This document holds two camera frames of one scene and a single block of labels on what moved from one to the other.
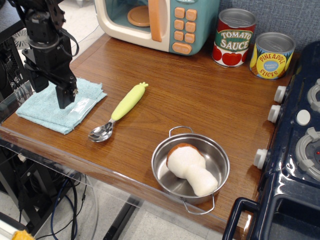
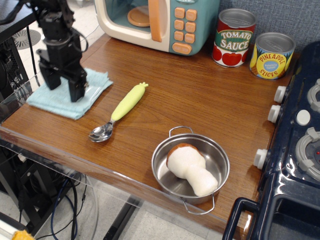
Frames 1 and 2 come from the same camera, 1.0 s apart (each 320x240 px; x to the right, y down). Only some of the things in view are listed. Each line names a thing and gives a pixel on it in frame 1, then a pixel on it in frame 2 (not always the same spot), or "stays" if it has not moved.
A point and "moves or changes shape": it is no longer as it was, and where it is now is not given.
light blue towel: x=44 y=109 moves or changes shape
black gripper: x=51 y=55 -> x=65 y=52
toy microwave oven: x=183 y=27 stays
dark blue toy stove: x=289 y=208 stays
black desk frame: x=32 y=186 stays
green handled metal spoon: x=102 y=132 stays
